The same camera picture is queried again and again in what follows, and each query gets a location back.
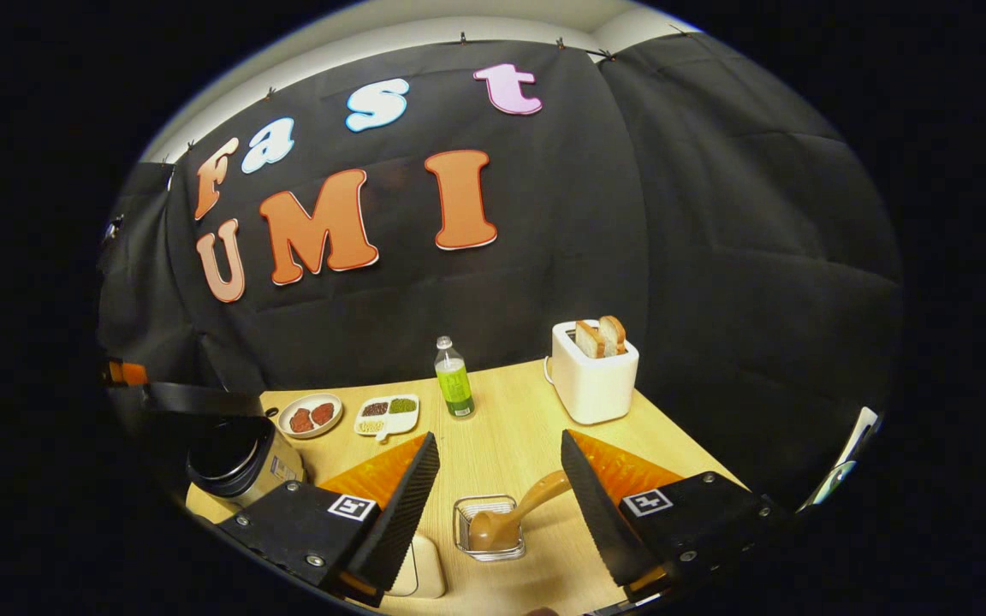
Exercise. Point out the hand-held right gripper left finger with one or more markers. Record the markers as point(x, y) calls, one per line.
point(399, 513)

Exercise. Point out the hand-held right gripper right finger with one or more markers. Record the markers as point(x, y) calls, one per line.
point(600, 513)

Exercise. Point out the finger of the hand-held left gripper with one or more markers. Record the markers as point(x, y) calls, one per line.
point(127, 373)

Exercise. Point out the brown wooden spoon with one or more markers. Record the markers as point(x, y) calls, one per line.
point(501, 522)

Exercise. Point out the black and silver rice cooker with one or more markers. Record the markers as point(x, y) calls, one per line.
point(240, 458)

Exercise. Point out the clear plastic container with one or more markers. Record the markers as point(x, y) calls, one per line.
point(424, 569)

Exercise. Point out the white divided dish with beans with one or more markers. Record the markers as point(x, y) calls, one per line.
point(386, 417)

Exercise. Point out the red meat piece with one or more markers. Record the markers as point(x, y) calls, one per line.
point(323, 413)
point(301, 420)

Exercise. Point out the white toaster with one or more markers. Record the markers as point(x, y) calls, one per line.
point(591, 385)

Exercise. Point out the green label clear bottle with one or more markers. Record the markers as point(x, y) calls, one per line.
point(454, 381)

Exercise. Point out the round white plate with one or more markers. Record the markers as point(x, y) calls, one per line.
point(288, 415)

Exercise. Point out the black backdrop cloth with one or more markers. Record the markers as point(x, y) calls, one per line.
point(673, 214)

